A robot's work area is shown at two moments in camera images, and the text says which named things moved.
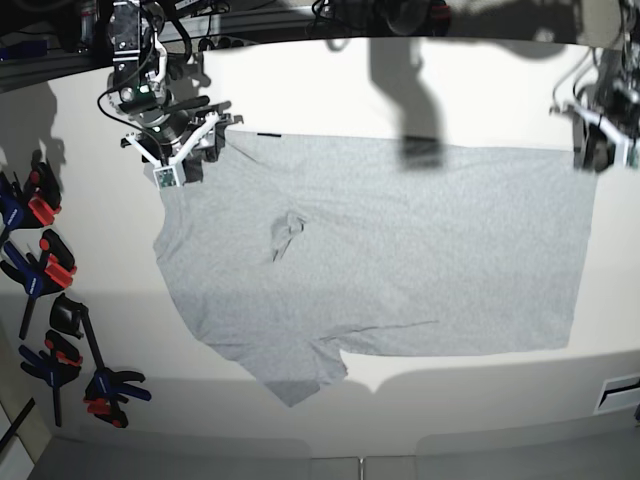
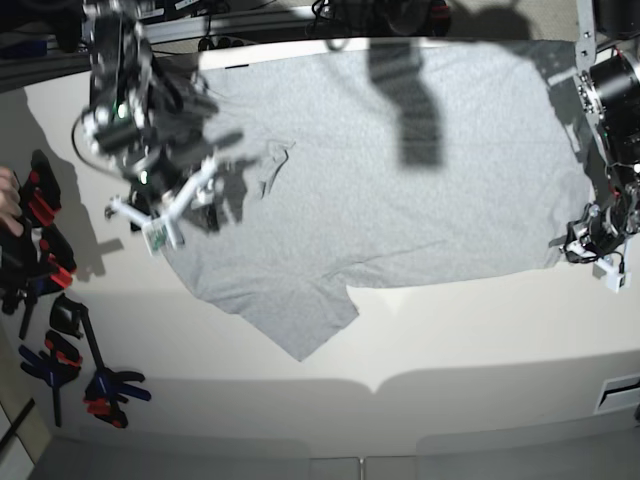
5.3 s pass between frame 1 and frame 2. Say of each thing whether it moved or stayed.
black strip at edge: stayed
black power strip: stayed
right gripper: moved
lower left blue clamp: stayed
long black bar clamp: stayed
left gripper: moved
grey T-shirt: moved
